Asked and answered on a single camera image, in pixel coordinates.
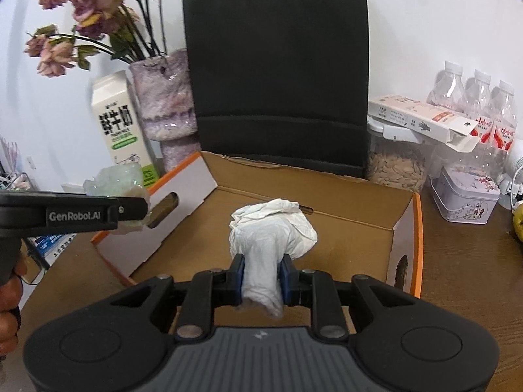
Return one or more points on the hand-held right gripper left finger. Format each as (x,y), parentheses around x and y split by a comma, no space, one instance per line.
(238,281)

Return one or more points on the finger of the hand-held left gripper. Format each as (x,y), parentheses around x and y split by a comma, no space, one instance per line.
(133,211)

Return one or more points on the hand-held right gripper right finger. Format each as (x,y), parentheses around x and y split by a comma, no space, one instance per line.
(285,281)

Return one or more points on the clear plastic wrap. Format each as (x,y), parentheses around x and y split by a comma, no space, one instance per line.
(114,179)

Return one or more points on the white tissue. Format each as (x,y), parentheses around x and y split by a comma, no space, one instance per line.
(269,232)

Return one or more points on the cardboard box with red print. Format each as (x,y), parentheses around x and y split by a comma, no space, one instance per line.
(351,212)

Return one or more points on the person's left hand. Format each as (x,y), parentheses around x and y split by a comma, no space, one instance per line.
(8,314)

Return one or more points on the white printed card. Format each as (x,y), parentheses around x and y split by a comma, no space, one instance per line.
(53,249)

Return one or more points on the white green milk carton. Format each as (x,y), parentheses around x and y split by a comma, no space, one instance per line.
(118,130)

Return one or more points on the purple speckled vase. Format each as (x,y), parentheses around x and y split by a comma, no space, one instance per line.
(163,102)

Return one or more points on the clear jar of seeds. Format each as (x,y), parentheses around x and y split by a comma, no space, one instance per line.
(392,171)

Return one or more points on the white floral tin box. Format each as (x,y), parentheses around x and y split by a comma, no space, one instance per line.
(465,200)

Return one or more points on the black paper bag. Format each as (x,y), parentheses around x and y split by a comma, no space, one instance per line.
(278,69)

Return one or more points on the white and pink carton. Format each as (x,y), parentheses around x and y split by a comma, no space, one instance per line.
(408,112)

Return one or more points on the dried rose bouquet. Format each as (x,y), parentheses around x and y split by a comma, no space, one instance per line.
(98,4)

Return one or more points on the yellow green apple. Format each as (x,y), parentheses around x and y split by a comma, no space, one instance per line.
(519,228)

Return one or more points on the small white fan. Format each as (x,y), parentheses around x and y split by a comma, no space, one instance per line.
(517,159)

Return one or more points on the white wall socket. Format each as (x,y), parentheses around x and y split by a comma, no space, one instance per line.
(31,162)

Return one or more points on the purple wall sticker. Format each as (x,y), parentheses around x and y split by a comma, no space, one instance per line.
(9,153)

